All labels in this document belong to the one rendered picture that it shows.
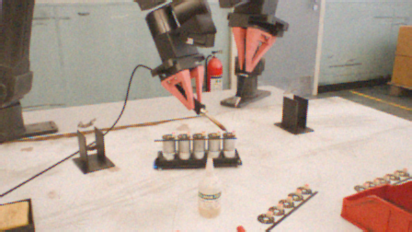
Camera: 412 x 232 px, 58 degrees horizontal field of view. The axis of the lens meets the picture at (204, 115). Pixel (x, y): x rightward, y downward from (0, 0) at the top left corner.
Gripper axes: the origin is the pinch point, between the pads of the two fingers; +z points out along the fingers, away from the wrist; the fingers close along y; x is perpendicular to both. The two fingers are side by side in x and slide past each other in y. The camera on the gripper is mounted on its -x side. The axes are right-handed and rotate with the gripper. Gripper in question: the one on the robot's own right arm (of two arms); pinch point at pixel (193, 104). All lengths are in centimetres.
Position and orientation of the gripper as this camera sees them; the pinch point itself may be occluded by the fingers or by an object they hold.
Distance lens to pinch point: 74.7
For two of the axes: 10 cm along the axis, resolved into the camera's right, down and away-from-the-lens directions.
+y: 6.4, -2.4, 7.3
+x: -6.8, 2.8, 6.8
